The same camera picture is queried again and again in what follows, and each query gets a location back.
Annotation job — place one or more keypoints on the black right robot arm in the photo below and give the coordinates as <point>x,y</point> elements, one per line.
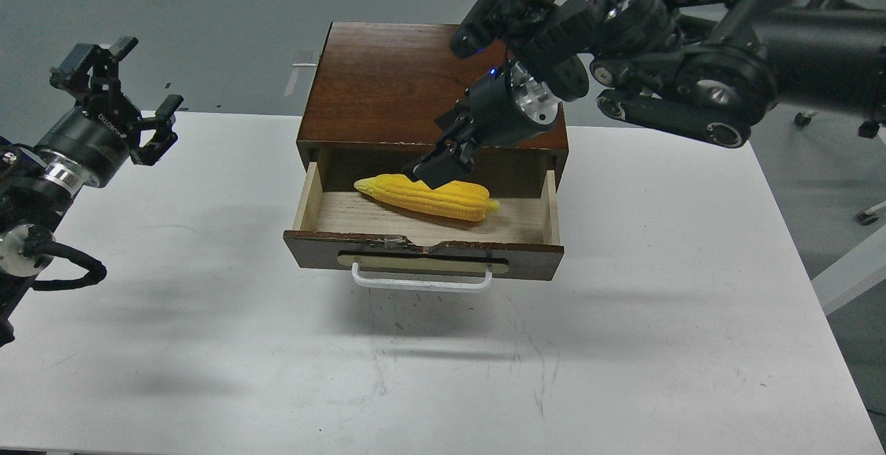
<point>703,69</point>

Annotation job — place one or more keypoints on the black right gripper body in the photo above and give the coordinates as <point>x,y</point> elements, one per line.
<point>505,107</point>

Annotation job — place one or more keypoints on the wooden drawer with white handle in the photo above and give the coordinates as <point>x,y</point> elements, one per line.
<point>350,231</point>

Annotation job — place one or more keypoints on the yellow toy corn cob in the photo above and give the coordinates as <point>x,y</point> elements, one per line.
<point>459,200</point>

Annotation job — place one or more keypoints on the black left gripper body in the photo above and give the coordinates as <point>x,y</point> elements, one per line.
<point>89,143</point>

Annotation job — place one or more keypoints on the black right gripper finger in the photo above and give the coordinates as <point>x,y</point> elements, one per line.
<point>443,122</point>
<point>451,158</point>

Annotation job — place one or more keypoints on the dark wooden cabinet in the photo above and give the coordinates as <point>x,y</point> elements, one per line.
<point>376,93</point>

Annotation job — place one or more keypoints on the grey rolling stand leg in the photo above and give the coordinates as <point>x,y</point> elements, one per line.
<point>804,118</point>

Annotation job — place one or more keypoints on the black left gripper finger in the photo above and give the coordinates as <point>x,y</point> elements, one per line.
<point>163,137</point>
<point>90,73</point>

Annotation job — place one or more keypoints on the white furniture at right edge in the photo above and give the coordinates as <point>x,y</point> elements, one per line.
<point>858,270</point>

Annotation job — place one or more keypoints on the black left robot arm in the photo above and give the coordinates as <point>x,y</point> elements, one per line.
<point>37,190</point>

